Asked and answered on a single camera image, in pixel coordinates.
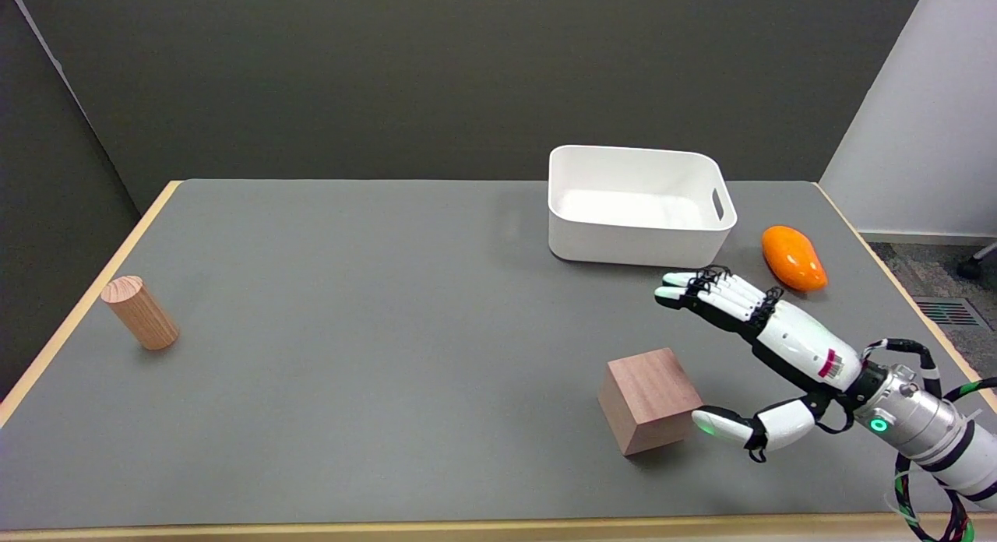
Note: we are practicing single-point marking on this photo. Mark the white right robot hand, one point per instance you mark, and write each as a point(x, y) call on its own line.
point(779, 347)

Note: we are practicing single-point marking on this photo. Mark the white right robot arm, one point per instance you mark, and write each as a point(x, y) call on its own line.
point(931, 433)

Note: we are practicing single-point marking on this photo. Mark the wooden cube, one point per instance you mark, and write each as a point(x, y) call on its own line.
point(650, 400)

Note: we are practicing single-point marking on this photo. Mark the orange mango toy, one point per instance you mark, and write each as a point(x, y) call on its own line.
point(793, 258)

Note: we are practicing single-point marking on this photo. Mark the floor vent grille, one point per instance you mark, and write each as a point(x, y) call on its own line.
point(950, 312)

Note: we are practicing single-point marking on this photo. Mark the white plastic bin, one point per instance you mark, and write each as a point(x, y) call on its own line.
point(639, 207)

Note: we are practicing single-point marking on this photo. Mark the black chair caster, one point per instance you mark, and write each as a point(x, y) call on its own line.
point(970, 268)

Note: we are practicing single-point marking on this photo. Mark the wooden cylinder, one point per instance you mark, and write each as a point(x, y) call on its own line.
point(140, 313)

